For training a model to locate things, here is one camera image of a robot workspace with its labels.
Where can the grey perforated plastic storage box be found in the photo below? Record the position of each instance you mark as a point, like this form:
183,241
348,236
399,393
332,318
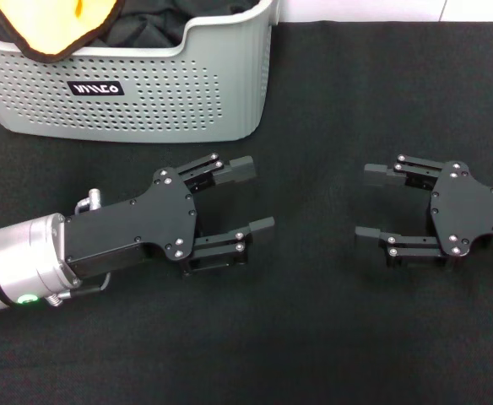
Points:
187,105

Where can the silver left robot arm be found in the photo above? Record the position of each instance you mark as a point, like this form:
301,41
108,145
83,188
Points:
18,261

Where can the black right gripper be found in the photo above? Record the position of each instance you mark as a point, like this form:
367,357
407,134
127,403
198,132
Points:
466,211

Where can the black tablecloth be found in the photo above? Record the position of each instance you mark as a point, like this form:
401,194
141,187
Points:
293,337

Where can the silver connector plug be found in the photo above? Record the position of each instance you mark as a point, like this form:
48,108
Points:
90,200

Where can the dark fabric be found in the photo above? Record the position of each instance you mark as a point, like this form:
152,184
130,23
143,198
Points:
153,21

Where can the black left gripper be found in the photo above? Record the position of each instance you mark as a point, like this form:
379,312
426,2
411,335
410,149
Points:
145,223

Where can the yellow and grey towel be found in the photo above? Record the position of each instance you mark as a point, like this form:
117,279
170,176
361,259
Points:
61,29

